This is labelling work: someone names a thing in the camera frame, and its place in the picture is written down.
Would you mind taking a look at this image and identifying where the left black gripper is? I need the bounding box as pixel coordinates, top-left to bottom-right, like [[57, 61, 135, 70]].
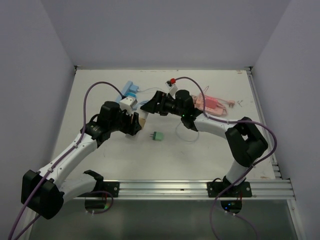
[[109, 105, 141, 135]]

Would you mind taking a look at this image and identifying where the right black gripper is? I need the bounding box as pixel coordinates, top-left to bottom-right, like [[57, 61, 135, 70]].
[[141, 90, 185, 117]]

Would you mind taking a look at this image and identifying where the tan cube socket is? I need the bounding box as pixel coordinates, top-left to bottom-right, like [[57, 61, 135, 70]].
[[138, 110, 149, 129]]

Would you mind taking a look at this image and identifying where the green charger plug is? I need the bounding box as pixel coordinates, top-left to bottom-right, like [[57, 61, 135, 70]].
[[150, 131, 164, 142]]

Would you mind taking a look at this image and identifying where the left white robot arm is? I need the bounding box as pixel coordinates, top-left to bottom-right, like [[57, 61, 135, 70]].
[[21, 98, 148, 220]]

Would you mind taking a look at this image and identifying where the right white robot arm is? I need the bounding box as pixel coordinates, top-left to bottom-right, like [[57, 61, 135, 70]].
[[140, 90, 269, 197]]

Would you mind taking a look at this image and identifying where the blue round plug adapter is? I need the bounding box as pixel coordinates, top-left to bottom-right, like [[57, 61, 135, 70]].
[[125, 92, 137, 99]]

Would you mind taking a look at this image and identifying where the red pink charger plug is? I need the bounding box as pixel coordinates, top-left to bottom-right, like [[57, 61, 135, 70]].
[[205, 97, 218, 111]]

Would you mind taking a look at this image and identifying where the blue power strip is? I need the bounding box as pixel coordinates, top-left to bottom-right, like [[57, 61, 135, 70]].
[[120, 81, 140, 96]]

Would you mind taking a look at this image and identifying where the pink power strip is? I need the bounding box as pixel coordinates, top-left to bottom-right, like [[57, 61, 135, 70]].
[[194, 99, 224, 116]]

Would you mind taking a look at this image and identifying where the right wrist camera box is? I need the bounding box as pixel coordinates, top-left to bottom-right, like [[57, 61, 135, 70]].
[[165, 78, 178, 97]]

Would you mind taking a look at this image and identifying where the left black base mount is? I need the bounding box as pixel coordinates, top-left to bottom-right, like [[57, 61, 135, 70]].
[[78, 181, 120, 198]]

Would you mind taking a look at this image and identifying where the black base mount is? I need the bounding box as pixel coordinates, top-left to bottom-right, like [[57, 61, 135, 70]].
[[78, 181, 120, 198], [206, 178, 253, 198]]

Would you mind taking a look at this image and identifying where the pink cord with plug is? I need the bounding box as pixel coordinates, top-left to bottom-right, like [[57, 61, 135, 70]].
[[197, 85, 236, 118]]

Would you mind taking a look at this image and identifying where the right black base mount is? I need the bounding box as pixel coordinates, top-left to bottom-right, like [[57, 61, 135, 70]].
[[206, 178, 253, 198]]

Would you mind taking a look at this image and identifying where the aluminium front rail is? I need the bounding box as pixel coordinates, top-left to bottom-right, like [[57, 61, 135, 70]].
[[32, 178, 296, 201]]

